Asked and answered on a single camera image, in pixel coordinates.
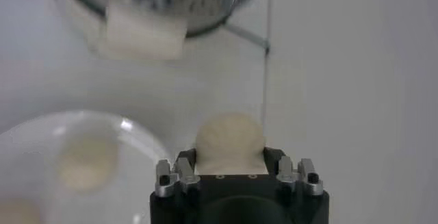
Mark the white steamed baozi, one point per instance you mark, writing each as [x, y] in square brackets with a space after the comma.
[17, 215]
[229, 143]
[87, 163]

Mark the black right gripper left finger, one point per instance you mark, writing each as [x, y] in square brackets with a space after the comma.
[178, 177]

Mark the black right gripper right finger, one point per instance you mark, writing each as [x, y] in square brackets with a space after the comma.
[294, 174]

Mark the white round plate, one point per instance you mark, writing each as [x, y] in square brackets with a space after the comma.
[34, 150]

